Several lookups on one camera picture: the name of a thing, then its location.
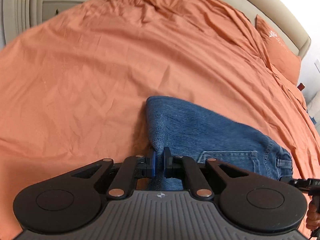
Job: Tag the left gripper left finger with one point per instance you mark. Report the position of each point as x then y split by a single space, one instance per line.
74 199

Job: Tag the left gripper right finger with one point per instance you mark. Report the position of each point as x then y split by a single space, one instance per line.
247 200

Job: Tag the blue denim jeans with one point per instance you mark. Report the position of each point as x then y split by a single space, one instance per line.
193 131

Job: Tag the person right hand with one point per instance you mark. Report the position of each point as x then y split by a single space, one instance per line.
312 217

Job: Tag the right alpaca plush toy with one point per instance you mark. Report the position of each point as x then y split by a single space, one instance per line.
313 110

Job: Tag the dark red box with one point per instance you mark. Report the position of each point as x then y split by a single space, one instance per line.
301 86

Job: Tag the orange duvet cover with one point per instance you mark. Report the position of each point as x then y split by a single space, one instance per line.
74 89

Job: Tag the orange pillow with logo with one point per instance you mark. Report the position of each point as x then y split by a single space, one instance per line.
279 53

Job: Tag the beige upholstered headboard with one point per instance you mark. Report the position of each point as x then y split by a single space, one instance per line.
279 18

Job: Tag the left beige nightstand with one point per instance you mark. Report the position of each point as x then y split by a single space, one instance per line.
51 8

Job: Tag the beige pleated curtain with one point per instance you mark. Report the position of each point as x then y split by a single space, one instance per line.
19 16

